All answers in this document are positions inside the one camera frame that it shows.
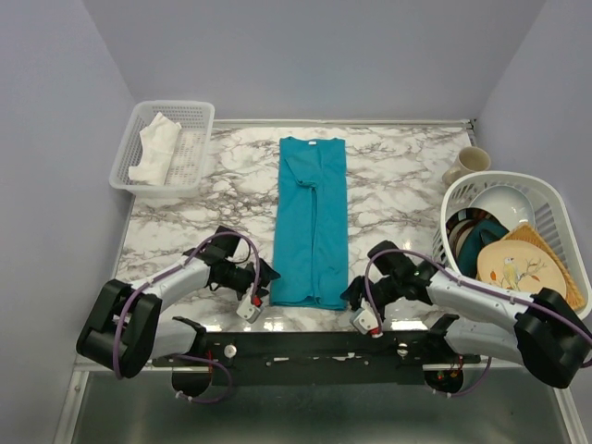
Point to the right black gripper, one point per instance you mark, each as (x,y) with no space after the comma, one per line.
(351,292)

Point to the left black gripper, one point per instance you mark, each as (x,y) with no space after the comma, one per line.
(266,274)

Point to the teal t shirt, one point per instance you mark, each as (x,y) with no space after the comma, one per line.
(311,233)

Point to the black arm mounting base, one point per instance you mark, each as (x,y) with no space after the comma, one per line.
(192,377)

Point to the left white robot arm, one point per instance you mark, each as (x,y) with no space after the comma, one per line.
(125,328)

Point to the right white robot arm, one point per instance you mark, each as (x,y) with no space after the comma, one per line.
(539,331)

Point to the white perforated plastic basket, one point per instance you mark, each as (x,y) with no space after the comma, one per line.
(192,146)

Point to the dark teal dish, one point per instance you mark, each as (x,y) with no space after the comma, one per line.
(468,232)

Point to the beige bird plate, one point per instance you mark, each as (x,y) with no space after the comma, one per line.
(519,265)

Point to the white crumpled cloth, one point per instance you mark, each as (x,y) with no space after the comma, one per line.
(159,141)

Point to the cream ceramic mug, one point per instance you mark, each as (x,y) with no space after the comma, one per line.
(469,160)

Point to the white ceramic bowl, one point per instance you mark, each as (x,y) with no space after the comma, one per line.
(510,206)

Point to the white round dish basket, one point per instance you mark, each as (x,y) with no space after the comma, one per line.
(552,221)

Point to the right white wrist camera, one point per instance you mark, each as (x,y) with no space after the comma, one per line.
(364,321)

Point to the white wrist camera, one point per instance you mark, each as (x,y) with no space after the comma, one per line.
(364,321)
(249,309)

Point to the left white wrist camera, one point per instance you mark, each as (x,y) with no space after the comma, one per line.
(249,309)

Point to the aluminium frame rail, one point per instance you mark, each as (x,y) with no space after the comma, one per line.
(459,341)

